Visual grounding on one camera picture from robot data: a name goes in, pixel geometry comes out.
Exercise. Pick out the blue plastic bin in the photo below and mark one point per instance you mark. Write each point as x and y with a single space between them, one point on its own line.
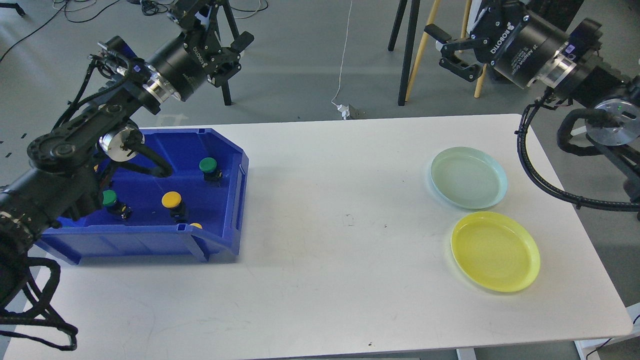
197 211

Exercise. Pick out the wooden easel legs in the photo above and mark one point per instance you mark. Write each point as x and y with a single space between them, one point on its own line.
469 5

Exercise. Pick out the light green plate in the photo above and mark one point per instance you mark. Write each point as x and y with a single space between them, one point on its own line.
468 178

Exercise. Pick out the green push button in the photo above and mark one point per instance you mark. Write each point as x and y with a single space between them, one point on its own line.
211 172
114 206

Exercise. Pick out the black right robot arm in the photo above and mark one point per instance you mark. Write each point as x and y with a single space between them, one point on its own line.
605 124

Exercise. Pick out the black tripod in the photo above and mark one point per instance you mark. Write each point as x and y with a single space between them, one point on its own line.
412 7
225 61

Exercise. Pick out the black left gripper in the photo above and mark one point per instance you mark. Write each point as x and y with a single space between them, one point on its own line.
184 64

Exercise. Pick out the yellow push button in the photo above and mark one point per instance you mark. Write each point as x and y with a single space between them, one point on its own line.
174 203

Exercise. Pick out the black tripod right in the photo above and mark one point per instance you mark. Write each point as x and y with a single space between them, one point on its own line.
412 7

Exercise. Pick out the black tripod left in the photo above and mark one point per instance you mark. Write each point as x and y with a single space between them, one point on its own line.
225 61

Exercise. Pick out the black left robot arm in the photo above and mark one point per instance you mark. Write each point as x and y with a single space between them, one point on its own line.
71 166

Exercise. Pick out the yellow plate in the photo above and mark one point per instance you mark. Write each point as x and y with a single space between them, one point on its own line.
495 252

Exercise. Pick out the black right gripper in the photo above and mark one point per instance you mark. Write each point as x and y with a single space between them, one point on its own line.
506 36

